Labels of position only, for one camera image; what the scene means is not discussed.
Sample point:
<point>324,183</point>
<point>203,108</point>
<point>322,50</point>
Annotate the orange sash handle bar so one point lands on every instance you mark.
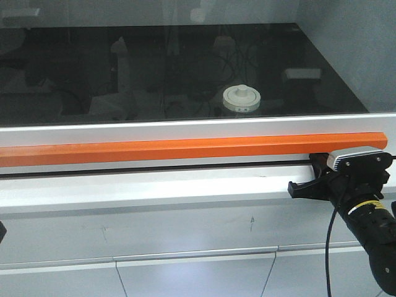
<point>64,154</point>

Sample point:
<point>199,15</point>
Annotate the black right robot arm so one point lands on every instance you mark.
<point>375,231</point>

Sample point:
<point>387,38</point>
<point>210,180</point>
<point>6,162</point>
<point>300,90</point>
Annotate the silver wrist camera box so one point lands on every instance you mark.
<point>340,159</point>

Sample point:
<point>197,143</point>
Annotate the glass fume hood sash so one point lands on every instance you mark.
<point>83,72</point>

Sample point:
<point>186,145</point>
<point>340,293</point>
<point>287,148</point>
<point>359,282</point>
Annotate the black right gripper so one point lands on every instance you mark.
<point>346,192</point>

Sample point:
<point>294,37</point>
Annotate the glass jar with white lid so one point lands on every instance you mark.
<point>241,100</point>

